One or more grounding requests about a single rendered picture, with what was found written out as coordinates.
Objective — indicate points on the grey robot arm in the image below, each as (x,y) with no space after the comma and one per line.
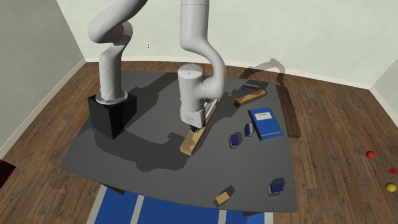
(112,26)

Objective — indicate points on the blue notebook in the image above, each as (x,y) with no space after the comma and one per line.
(265,124)

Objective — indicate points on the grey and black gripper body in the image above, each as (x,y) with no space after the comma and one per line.
(194,118)

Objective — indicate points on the tan rectangular block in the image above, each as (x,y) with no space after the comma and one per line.
(222,198)

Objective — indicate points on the brown wooden bar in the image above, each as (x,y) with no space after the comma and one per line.
(250,98)

